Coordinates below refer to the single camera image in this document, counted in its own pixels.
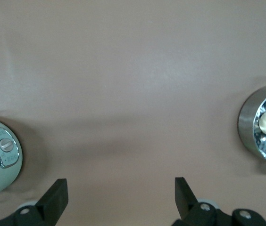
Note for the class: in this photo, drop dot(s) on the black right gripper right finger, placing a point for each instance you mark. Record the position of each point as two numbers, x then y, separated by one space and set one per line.
187 207

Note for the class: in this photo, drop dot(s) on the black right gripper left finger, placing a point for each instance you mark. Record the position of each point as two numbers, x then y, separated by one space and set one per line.
50 202

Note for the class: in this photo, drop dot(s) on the steel pot with glass lid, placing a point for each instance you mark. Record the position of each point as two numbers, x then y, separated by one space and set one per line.
10 176

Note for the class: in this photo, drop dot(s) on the stainless steel steamer pot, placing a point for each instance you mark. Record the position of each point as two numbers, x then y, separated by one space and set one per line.
247 122

